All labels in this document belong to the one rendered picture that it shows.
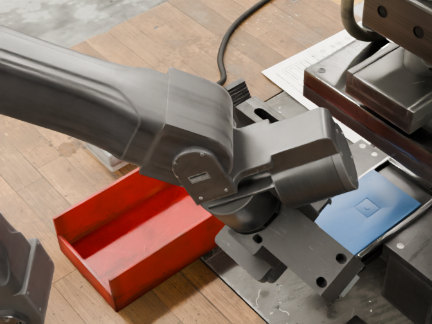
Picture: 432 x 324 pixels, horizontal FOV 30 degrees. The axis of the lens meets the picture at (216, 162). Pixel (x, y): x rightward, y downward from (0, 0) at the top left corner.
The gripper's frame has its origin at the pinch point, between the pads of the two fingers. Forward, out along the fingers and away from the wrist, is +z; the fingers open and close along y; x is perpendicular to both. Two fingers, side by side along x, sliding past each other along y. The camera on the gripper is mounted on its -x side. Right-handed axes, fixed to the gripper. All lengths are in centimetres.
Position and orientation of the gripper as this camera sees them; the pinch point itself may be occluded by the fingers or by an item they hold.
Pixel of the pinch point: (301, 245)
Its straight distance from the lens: 83.6
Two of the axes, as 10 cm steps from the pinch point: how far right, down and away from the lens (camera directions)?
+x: -6.5, -5.4, 5.4
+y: 6.4, -7.6, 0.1
